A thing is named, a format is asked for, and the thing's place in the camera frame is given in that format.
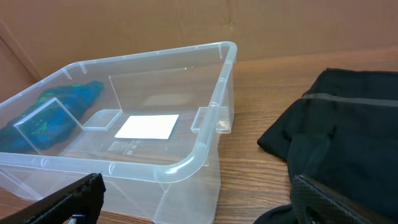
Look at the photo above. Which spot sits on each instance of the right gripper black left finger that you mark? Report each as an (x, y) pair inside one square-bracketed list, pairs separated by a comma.
[(79, 202)]

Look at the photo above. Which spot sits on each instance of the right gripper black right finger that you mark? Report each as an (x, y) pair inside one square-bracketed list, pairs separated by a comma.
[(316, 203)]

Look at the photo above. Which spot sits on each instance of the blue green sequin cloth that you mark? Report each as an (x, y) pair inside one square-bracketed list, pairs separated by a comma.
[(51, 118)]

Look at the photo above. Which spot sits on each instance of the black folded garment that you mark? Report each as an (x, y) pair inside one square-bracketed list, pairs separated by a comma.
[(342, 133)]

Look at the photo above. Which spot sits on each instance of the clear plastic storage bin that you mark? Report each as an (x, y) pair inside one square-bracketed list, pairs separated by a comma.
[(174, 180)]

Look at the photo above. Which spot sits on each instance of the white label in bin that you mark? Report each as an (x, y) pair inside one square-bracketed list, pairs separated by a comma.
[(148, 127)]

